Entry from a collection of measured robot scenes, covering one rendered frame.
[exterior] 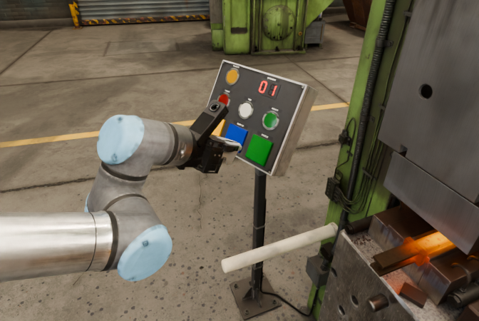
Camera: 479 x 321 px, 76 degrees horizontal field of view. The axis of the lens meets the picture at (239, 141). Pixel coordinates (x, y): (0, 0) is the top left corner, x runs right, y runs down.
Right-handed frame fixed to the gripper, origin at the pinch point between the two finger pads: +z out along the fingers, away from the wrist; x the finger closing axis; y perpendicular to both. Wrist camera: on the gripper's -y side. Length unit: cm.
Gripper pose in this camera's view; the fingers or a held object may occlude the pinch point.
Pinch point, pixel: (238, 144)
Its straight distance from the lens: 83.4
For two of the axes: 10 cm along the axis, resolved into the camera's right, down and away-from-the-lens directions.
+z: 6.0, 0.9, 8.0
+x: 7.2, 3.6, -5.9
